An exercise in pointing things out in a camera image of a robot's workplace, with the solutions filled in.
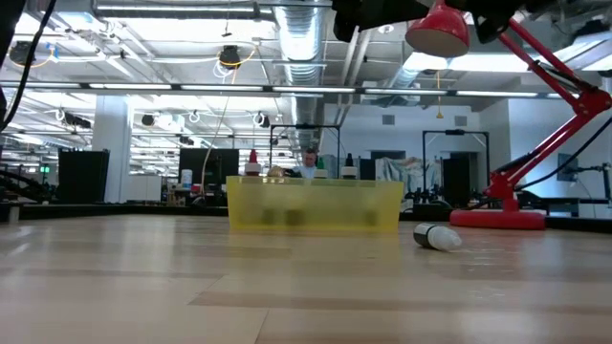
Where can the small green food coloring bottle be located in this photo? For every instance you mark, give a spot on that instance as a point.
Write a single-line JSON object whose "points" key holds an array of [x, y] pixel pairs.
{"points": [[437, 237]]}

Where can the yellow translucent plastic tray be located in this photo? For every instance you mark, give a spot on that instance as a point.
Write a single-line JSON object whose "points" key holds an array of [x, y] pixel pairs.
{"points": [[334, 210]]}

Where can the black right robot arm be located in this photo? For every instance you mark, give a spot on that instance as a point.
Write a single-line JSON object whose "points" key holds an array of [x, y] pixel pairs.
{"points": [[492, 19]]}

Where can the red desk lamp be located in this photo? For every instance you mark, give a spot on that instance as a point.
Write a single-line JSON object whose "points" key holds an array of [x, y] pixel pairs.
{"points": [[437, 33]]}

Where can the white container blue label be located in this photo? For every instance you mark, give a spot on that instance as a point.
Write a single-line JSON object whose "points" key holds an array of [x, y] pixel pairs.
{"points": [[186, 179]]}

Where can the large green food coloring bottle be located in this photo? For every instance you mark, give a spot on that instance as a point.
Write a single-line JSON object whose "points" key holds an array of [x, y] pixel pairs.
{"points": [[320, 170]]}

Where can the green lit sign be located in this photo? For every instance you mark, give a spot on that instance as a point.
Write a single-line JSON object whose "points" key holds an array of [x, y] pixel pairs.
{"points": [[44, 169]]}

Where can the silver ventilation duct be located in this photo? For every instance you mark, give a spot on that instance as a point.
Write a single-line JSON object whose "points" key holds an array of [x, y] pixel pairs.
{"points": [[301, 48]]}

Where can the black cabinet panel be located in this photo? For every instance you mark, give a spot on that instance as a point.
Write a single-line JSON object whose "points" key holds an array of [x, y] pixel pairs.
{"points": [[83, 177]]}

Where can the grey draped cloth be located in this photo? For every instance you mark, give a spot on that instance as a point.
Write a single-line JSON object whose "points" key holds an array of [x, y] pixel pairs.
{"points": [[406, 174]]}

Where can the round brass object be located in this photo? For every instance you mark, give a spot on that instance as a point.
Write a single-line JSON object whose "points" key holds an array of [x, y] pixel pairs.
{"points": [[276, 172]]}

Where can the black monitor screen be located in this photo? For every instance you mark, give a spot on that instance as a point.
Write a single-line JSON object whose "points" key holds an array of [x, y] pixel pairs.
{"points": [[196, 162]]}

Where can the black ceiling device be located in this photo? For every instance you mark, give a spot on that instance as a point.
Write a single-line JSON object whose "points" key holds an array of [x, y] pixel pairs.
{"points": [[22, 53], [230, 56]]}

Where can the person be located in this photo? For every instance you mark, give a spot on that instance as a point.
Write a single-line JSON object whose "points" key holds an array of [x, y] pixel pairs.
{"points": [[310, 167]]}

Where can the white building column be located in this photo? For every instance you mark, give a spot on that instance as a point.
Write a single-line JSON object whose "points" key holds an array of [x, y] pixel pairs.
{"points": [[112, 143]]}

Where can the coloured pegs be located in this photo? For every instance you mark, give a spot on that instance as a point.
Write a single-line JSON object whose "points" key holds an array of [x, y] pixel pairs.
{"points": [[252, 165]]}

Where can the long ceiling light strip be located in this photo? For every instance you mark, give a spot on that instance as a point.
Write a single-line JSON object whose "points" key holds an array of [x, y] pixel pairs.
{"points": [[311, 89]]}

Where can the large black food coloring bottle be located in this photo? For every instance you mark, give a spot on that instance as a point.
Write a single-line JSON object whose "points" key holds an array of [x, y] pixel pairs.
{"points": [[349, 169]]}

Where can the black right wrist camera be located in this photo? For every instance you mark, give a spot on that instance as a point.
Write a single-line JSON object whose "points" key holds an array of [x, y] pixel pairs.
{"points": [[345, 21]]}

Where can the monitor on black arm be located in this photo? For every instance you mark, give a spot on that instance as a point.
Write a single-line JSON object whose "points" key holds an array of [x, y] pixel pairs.
{"points": [[567, 167]]}

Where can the black angled rack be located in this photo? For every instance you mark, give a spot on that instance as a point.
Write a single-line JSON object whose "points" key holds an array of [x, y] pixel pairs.
{"points": [[19, 188]]}

